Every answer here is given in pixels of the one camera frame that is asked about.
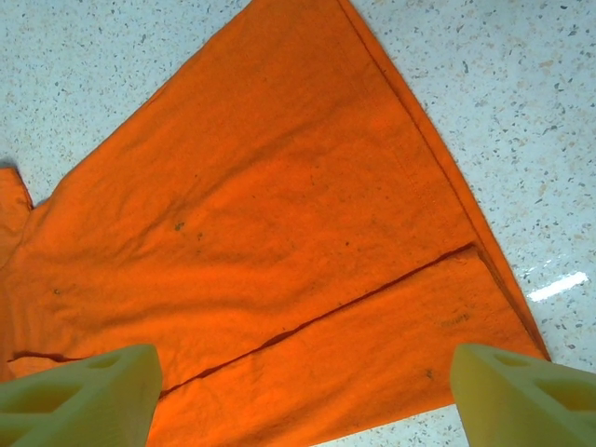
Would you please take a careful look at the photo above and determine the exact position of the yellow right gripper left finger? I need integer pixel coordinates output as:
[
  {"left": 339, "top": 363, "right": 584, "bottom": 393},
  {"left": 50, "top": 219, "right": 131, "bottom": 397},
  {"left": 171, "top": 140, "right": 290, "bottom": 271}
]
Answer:
[{"left": 0, "top": 344, "right": 163, "bottom": 447}]

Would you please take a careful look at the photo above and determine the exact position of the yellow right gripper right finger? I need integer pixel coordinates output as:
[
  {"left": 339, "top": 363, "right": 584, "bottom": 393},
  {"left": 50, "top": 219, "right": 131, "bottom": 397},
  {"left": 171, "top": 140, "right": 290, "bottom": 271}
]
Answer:
[{"left": 452, "top": 343, "right": 596, "bottom": 447}]

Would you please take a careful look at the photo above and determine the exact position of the orange t-shirt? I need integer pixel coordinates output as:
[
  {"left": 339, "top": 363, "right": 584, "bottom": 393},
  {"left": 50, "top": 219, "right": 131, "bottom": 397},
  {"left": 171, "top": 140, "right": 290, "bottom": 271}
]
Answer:
[{"left": 0, "top": 0, "right": 551, "bottom": 447}]

